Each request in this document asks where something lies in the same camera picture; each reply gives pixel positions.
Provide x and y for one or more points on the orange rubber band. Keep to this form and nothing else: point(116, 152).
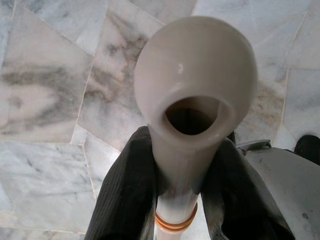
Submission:
point(175, 228)
point(175, 220)

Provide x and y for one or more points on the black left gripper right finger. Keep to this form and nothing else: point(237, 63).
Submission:
point(232, 200)

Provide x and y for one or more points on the black robot foot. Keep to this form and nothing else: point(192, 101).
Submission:
point(310, 150)

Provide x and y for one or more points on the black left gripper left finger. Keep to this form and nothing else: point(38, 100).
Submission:
point(125, 190)

